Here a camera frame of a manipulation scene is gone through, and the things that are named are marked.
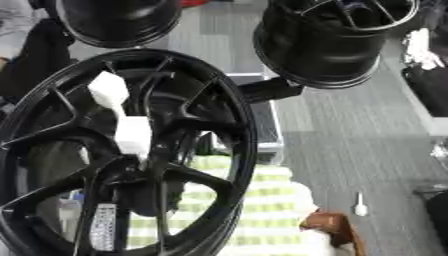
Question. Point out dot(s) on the black bag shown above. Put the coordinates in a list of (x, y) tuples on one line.
[(430, 93)]

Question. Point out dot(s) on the white pin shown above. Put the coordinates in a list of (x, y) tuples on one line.
[(108, 90), (360, 209), (134, 135)]

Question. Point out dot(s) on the white crumpled bag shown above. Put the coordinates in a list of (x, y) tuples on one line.
[(421, 50)]

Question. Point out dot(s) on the brown cardboard box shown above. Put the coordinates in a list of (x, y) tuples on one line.
[(328, 222)]

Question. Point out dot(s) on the person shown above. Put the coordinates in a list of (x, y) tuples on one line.
[(17, 23)]

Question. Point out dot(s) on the red object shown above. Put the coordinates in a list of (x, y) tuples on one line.
[(193, 2)]

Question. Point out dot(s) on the large black spoked wheel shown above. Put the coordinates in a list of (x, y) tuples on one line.
[(35, 133)]

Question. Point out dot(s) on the black wheel stand bracket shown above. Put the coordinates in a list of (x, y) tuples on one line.
[(267, 90)]

